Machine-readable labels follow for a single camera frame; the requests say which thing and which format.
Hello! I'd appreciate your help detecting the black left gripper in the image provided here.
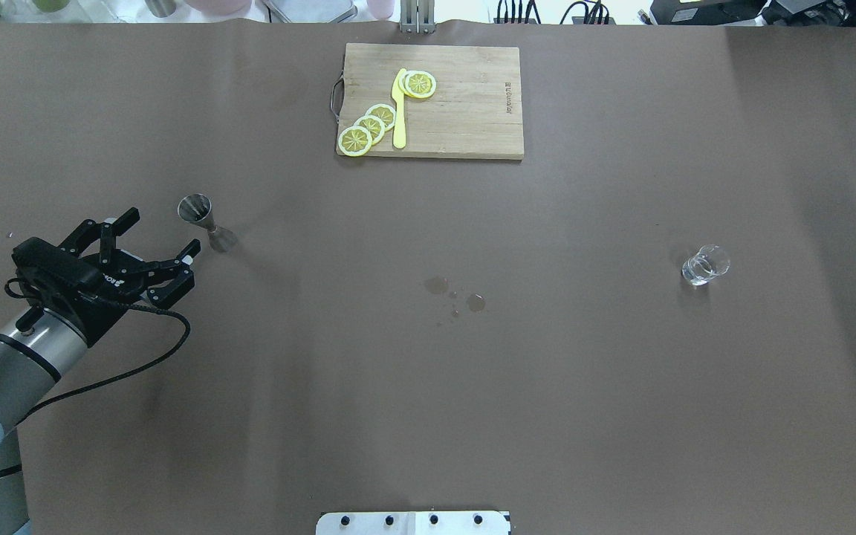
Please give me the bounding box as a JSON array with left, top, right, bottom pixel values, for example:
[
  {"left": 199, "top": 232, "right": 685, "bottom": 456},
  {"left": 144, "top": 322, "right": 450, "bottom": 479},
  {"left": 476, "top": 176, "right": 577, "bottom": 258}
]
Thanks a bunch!
[{"left": 58, "top": 207, "right": 201, "bottom": 317}]

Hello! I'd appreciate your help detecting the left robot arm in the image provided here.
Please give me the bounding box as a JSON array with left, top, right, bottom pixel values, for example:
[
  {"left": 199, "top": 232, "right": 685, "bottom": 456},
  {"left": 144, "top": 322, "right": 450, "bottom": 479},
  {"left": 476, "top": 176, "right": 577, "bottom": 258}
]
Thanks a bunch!
[{"left": 0, "top": 207, "right": 201, "bottom": 534}]

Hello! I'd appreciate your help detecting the black left camera cable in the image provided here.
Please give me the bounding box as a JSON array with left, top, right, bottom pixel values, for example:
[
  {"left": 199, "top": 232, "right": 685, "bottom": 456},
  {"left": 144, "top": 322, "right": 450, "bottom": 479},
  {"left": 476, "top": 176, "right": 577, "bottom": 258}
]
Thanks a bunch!
[{"left": 4, "top": 276, "right": 192, "bottom": 424}]

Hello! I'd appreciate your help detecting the steel double jigger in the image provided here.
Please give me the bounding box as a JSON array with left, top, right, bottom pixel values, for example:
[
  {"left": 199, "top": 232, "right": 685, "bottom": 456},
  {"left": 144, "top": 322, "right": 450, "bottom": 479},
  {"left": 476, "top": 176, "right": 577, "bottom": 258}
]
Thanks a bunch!
[{"left": 177, "top": 193, "right": 239, "bottom": 253}]

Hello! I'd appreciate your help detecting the bamboo cutting board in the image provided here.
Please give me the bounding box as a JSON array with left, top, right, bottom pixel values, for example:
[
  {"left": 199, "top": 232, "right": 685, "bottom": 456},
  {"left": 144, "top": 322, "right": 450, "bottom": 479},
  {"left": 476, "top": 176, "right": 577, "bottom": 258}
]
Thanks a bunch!
[{"left": 337, "top": 42, "right": 525, "bottom": 161}]

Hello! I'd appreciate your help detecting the yellow plastic knife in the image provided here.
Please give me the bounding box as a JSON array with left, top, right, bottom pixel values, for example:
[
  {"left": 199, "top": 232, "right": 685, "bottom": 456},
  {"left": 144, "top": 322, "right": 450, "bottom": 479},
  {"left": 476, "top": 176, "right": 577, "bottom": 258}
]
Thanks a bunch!
[{"left": 391, "top": 68, "right": 407, "bottom": 149}]

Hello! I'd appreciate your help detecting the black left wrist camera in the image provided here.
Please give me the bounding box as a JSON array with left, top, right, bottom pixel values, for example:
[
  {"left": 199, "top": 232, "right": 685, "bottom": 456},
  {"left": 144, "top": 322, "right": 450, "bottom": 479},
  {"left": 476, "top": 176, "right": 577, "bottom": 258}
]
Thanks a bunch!
[{"left": 11, "top": 237, "right": 116, "bottom": 348}]

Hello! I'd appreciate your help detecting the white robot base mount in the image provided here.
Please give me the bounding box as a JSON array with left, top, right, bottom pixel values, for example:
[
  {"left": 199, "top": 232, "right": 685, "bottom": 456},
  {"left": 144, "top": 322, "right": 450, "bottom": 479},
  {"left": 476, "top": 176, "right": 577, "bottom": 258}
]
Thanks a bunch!
[{"left": 315, "top": 510, "right": 513, "bottom": 534}]

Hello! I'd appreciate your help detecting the lemon slice top pair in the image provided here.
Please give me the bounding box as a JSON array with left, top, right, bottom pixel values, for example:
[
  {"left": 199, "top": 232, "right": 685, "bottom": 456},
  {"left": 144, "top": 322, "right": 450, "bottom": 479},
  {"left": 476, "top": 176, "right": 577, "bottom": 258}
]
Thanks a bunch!
[{"left": 406, "top": 71, "right": 438, "bottom": 99}]

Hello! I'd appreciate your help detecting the aluminium frame post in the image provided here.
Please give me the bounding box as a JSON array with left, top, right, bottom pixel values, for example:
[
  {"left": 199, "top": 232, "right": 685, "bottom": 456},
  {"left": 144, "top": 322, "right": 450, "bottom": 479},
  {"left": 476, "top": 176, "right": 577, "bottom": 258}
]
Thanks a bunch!
[{"left": 400, "top": 0, "right": 437, "bottom": 35}]

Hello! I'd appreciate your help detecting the lemon slice near knife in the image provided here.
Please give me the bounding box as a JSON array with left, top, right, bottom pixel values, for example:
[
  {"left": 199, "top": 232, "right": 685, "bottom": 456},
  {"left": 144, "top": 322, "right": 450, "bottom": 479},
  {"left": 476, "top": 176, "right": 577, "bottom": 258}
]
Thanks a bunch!
[{"left": 366, "top": 103, "right": 397, "bottom": 131}]

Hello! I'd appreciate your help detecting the lemon slice under pair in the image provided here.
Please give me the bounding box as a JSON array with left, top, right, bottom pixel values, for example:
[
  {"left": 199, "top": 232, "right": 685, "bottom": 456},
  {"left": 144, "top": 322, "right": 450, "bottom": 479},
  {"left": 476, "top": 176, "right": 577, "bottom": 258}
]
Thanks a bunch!
[{"left": 395, "top": 70, "right": 411, "bottom": 96}]

